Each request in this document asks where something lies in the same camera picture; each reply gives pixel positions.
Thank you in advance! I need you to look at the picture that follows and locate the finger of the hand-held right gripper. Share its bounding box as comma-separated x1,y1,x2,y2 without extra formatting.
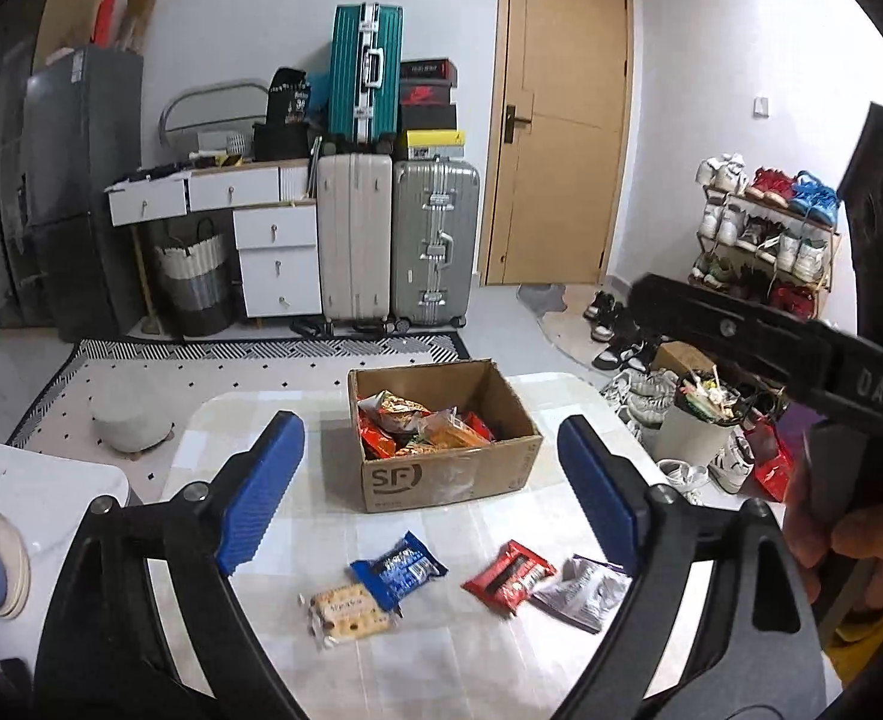
627,272,836,398

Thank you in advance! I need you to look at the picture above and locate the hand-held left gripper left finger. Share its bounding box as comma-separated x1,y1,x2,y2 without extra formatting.
32,411,307,720

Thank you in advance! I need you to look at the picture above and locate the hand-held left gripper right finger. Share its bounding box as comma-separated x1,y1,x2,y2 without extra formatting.
557,414,825,720

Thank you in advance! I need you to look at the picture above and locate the silver snack packet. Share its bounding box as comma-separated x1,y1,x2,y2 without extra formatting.
531,555,633,635

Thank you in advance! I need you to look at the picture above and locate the red chips packet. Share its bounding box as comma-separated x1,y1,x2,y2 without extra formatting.
358,411,416,460

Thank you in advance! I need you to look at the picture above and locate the cream biscuit packet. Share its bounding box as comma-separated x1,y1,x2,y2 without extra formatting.
310,581,397,650

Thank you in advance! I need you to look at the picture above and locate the blue snack packet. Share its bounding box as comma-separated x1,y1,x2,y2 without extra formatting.
349,531,450,612

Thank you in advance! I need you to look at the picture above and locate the orange cracker packet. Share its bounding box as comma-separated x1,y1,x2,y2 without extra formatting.
409,406,491,455

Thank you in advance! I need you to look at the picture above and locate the noodle snack packet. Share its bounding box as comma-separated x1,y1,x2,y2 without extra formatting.
370,388,433,425

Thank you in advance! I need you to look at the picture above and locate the person's right hand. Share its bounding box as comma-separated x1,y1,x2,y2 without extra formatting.
782,480,883,602

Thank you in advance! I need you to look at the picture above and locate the small cardboard box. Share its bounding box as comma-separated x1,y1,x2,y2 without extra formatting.
651,341,720,383

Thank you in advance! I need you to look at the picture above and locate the pile of loose shoes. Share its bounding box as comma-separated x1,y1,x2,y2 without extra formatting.
583,289,758,503

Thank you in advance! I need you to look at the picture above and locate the white trash bin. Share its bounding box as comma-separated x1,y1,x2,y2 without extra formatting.
655,379,746,473

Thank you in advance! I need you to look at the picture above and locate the shoe rack with shoes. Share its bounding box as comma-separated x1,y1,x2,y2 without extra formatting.
692,154,843,316

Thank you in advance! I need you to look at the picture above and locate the black white patterned rug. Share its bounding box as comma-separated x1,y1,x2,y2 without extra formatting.
6,331,472,466

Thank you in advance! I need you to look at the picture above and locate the red bag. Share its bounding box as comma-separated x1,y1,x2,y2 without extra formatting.
741,416,795,503

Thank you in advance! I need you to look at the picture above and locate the wooden shoe rack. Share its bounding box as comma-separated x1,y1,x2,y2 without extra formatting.
692,187,843,316

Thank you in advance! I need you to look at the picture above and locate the round beige rug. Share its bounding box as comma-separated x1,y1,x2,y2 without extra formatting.
537,304,615,368

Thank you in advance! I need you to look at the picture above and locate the grey stool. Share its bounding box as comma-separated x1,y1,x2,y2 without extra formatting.
88,382,176,455

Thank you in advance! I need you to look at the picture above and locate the grey floor mat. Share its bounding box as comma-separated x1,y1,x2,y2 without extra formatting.
517,283,568,314

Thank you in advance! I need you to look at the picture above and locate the woven laundry basket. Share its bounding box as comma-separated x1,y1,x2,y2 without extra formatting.
152,219,234,337

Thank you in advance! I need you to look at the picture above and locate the white drawer desk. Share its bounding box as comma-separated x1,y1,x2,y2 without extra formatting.
107,160,322,320

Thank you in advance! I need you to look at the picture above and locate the white suitcase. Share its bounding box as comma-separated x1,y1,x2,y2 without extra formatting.
316,154,395,323

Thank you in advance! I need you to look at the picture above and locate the silver suitcase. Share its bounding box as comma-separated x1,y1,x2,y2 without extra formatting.
391,157,481,327

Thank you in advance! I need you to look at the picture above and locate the wooden door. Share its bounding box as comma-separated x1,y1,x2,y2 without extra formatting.
478,0,633,287

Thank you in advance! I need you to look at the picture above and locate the dark grey fridge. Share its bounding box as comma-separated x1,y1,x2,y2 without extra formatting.
17,45,146,342

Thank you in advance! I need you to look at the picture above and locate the plain black shoe box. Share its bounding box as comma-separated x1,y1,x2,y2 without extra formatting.
400,105,459,132

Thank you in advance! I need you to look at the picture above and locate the plain black bag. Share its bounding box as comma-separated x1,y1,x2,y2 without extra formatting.
252,122,313,162

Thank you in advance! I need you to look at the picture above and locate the red logo shoe box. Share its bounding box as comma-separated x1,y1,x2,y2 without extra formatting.
400,82,459,107

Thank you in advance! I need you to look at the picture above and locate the black red shoe box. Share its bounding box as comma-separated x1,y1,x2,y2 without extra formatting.
398,58,459,87

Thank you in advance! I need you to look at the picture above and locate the tall dark cabinet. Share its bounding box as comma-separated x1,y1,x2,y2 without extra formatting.
0,34,37,327

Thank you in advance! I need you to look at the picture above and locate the black printed bag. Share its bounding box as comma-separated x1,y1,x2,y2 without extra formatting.
263,67,313,127

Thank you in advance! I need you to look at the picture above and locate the teal suitcase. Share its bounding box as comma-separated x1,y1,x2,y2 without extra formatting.
327,4,403,145

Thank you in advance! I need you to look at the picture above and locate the brown cardboard carton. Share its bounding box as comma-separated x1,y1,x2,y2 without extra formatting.
118,0,158,53

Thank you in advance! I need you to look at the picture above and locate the red flat box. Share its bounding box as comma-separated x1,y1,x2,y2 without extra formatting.
90,0,121,46

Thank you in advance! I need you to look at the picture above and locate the dark door handle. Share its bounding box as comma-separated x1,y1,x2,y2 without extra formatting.
502,103,534,145

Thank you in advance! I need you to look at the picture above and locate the grey metal frame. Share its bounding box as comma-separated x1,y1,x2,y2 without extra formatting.
158,77,270,151

